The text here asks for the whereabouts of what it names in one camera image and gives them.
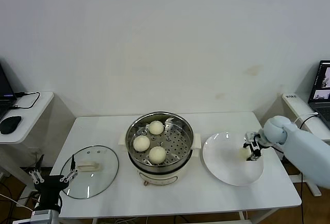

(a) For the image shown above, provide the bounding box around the black computer mouse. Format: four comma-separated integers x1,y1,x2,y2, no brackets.
0,115,23,134

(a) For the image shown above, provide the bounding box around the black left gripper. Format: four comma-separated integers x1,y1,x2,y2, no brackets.
28,154,79,211

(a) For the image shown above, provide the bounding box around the white steamed baozi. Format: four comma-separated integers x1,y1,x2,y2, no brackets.
238,147,251,160
148,120,164,135
133,135,151,152
148,146,167,165

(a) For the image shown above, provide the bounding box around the black looped cable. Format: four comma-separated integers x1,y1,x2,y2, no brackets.
10,92,42,110

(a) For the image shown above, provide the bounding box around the white table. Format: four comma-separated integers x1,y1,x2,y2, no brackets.
32,112,302,224

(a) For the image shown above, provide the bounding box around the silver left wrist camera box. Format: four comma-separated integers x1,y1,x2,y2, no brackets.
30,208,59,224

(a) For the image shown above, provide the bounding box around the white side desk with label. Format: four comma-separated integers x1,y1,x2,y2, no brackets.
280,93,330,198

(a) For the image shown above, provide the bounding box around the glass lid with cream handle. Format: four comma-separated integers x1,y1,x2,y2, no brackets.
59,145,120,200

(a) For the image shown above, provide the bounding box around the black laptop with dark screen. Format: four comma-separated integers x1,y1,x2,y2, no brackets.
0,59,18,122

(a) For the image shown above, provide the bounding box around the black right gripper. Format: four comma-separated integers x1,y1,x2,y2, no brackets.
242,131,266,162

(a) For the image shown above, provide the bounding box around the white round plate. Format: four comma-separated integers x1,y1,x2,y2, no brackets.
202,131,265,186

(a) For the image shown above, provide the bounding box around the grey laptop with lit screen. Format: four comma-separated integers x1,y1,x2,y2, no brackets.
308,60,330,129

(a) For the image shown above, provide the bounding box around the white side desk with mouse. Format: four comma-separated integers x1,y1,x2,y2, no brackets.
0,91,55,199

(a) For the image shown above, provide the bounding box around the cream electric cooker pot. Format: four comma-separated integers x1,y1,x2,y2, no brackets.
118,132,202,186

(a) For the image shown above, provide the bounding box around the perforated steel steamer basket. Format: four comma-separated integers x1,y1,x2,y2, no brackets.
125,111,194,170

